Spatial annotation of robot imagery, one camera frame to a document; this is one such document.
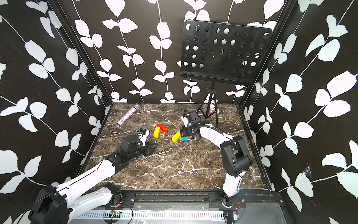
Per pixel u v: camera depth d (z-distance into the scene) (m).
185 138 0.97
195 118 0.73
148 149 0.72
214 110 1.13
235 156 0.48
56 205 0.39
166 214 0.70
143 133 0.73
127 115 1.11
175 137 0.97
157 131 0.99
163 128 1.02
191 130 0.68
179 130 1.00
